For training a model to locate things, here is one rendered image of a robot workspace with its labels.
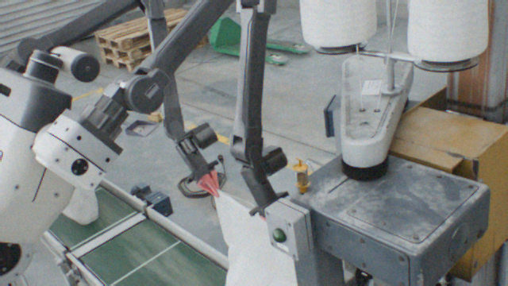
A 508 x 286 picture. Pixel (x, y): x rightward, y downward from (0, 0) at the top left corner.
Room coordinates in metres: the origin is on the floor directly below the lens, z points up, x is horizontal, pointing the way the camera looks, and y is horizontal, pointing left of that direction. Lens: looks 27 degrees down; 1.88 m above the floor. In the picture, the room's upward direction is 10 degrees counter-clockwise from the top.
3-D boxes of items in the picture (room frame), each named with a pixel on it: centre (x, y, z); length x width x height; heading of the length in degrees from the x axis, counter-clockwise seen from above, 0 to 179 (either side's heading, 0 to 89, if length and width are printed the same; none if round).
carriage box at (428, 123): (1.01, -0.47, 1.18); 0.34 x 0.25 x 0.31; 128
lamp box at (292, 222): (0.78, -0.04, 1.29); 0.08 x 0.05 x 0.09; 38
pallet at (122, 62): (6.76, 1.09, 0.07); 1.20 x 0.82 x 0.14; 126
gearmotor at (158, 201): (2.50, 0.66, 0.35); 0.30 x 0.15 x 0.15; 38
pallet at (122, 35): (6.73, 1.09, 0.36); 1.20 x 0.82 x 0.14; 124
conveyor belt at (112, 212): (3.07, 1.50, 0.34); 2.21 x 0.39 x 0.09; 38
